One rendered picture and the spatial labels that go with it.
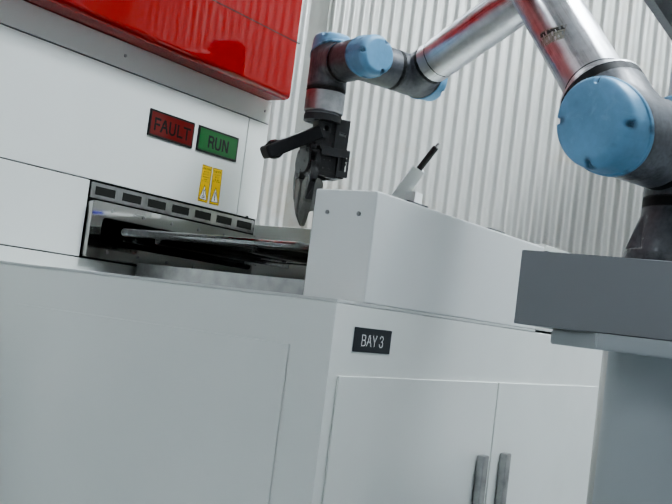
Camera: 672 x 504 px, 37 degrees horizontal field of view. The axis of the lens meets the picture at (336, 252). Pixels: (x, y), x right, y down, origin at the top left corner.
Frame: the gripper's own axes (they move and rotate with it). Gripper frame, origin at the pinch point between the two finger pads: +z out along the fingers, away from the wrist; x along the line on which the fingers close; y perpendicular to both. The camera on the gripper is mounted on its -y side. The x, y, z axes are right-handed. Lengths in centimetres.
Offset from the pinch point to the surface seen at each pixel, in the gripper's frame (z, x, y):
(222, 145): -12.6, 10.5, -13.6
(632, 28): -104, 133, 170
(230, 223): 1.8, 13.5, -9.1
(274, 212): -24, 243, 76
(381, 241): 7, -63, -11
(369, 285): 13, -64, -13
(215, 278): 13.6, -17.9, -19.4
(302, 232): 1.8, 8.1, 4.0
